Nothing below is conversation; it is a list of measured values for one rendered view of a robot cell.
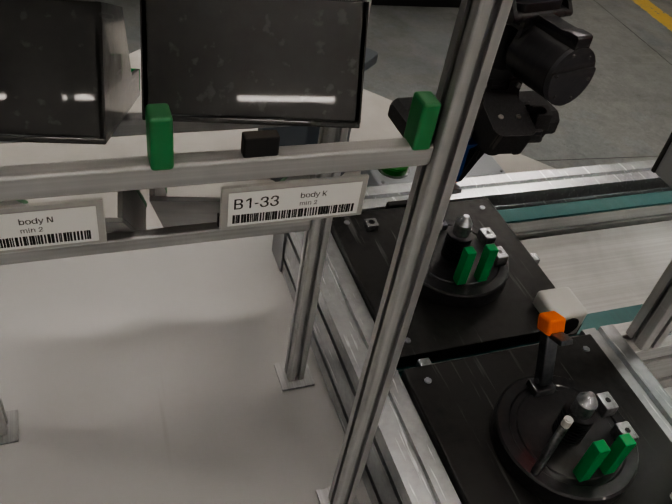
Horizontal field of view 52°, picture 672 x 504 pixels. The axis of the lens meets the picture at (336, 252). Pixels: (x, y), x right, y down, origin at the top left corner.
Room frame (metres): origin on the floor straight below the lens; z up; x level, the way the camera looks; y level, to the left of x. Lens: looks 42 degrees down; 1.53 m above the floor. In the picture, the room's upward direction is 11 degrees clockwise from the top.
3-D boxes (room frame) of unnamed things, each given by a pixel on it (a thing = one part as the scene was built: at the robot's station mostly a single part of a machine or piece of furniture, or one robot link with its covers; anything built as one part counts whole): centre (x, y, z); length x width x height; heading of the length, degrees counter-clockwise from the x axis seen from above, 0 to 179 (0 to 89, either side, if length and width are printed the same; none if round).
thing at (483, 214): (0.64, -0.14, 0.96); 0.24 x 0.24 x 0.02; 26
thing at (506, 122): (0.64, -0.15, 1.19); 0.07 x 0.07 x 0.06; 24
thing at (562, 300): (0.60, -0.27, 0.97); 0.05 x 0.05 x 0.04; 26
